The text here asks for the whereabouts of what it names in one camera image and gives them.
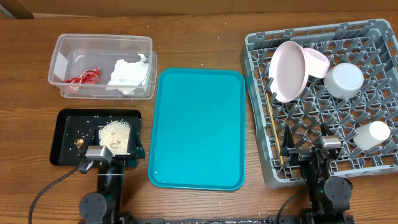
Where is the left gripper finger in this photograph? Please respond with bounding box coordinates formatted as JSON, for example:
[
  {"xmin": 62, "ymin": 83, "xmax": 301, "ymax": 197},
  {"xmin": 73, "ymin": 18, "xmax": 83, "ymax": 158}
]
[
  {"xmin": 86, "ymin": 128, "xmax": 100, "ymax": 146},
  {"xmin": 129, "ymin": 126, "xmax": 145, "ymax": 158}
]

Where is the large white plate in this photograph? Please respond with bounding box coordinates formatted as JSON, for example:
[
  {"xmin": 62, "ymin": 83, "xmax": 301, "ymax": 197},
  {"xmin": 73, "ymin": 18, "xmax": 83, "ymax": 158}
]
[{"xmin": 269, "ymin": 41, "xmax": 308, "ymax": 103}]

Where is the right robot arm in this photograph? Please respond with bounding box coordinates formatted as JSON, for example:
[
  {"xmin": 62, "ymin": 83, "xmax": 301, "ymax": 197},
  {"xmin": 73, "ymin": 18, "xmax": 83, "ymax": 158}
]
[{"xmin": 276, "ymin": 123, "xmax": 354, "ymax": 223}]

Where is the grey bowl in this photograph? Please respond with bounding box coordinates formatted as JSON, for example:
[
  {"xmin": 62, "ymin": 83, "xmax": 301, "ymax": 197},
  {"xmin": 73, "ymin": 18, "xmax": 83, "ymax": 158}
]
[{"xmin": 323, "ymin": 63, "xmax": 364, "ymax": 99}]

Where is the teal serving tray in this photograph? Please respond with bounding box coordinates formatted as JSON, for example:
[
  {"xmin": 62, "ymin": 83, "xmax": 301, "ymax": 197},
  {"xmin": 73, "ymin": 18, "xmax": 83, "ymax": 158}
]
[{"xmin": 147, "ymin": 68, "xmax": 246, "ymax": 191}]

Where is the pile of rice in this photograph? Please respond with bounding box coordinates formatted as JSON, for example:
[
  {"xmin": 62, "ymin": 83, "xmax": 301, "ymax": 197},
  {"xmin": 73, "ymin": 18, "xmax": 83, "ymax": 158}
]
[{"xmin": 98, "ymin": 121, "xmax": 131, "ymax": 156}]

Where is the brown food scrap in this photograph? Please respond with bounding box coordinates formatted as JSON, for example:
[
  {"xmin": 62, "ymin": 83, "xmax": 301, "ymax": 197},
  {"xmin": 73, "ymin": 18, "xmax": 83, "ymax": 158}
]
[{"xmin": 74, "ymin": 139, "xmax": 84, "ymax": 149}]

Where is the small white plate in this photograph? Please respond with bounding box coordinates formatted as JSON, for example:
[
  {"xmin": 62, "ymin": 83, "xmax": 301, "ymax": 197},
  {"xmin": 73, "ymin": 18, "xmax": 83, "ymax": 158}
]
[{"xmin": 303, "ymin": 48, "xmax": 330, "ymax": 78}]

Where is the wooden chopstick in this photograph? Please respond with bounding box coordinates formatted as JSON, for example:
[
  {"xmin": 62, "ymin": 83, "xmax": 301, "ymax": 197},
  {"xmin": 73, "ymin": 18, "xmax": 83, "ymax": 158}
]
[{"xmin": 266, "ymin": 93, "xmax": 284, "ymax": 166}]

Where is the white napkin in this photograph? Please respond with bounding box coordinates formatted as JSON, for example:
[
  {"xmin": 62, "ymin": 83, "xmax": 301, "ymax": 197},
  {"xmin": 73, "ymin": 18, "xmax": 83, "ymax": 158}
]
[{"xmin": 108, "ymin": 54, "xmax": 149, "ymax": 91}]

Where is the grey dishwasher rack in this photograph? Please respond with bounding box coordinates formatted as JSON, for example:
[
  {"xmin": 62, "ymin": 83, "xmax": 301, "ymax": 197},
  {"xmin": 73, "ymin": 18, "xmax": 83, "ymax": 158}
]
[{"xmin": 240, "ymin": 19, "xmax": 397, "ymax": 189}]

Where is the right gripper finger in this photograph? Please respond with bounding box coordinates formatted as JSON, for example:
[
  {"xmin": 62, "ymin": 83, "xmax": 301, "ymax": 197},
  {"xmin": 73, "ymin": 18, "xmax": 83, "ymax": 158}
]
[
  {"xmin": 320, "ymin": 123, "xmax": 333, "ymax": 136},
  {"xmin": 280, "ymin": 126, "xmax": 295, "ymax": 156}
]

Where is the black plastic tray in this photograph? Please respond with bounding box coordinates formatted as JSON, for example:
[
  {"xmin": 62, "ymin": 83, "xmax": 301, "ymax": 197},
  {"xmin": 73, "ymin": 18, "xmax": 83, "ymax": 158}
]
[{"xmin": 49, "ymin": 109, "xmax": 143, "ymax": 167}]

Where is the clear plastic bin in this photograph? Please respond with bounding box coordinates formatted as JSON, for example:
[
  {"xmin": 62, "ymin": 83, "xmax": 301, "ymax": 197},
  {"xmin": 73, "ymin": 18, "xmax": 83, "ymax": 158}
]
[{"xmin": 48, "ymin": 34, "xmax": 157, "ymax": 100}]

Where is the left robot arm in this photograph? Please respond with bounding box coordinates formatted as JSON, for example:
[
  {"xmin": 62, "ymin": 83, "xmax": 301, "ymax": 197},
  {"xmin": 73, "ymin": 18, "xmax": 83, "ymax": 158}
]
[{"xmin": 78, "ymin": 126, "xmax": 145, "ymax": 224}]

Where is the red snack wrapper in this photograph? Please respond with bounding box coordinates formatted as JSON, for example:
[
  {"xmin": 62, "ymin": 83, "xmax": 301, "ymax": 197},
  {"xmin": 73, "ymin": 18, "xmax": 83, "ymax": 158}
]
[{"xmin": 63, "ymin": 67, "xmax": 101, "ymax": 85}]

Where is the small white cup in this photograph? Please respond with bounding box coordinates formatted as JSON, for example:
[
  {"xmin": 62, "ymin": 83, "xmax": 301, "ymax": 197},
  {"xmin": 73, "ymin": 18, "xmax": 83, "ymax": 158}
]
[{"xmin": 353, "ymin": 121, "xmax": 391, "ymax": 151}]

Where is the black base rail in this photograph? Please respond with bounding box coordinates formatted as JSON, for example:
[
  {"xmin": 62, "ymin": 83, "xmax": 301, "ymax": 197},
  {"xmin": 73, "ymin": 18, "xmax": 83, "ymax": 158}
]
[{"xmin": 136, "ymin": 215, "xmax": 355, "ymax": 224}]

